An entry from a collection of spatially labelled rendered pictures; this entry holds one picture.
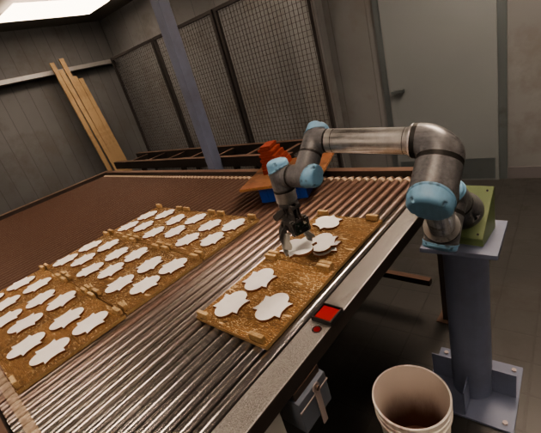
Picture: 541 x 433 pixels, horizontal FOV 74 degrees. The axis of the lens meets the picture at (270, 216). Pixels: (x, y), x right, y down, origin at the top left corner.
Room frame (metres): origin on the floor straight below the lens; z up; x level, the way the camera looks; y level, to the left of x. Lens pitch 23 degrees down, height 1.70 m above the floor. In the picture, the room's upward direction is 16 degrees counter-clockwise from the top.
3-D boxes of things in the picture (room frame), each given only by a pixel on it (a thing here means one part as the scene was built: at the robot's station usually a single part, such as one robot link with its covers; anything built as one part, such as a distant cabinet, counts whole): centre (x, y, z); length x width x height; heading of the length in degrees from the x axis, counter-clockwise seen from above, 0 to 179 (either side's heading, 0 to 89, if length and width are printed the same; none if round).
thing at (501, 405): (1.23, -0.73, 0.43); 0.38 x 0.38 x 0.87; 47
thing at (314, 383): (0.79, 0.05, 0.77); 0.14 x 0.11 x 0.18; 133
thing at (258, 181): (2.22, -0.20, 1.03); 0.50 x 0.50 x 0.02; 65
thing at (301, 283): (1.12, 0.10, 0.93); 0.41 x 0.35 x 0.02; 134
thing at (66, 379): (1.55, 0.25, 0.90); 1.95 x 0.05 x 0.05; 133
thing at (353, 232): (1.41, -0.20, 0.93); 0.41 x 0.35 x 0.02; 133
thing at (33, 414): (1.51, 0.22, 0.90); 1.95 x 0.05 x 0.05; 133
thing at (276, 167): (1.17, -0.07, 1.34); 0.09 x 0.08 x 0.11; 42
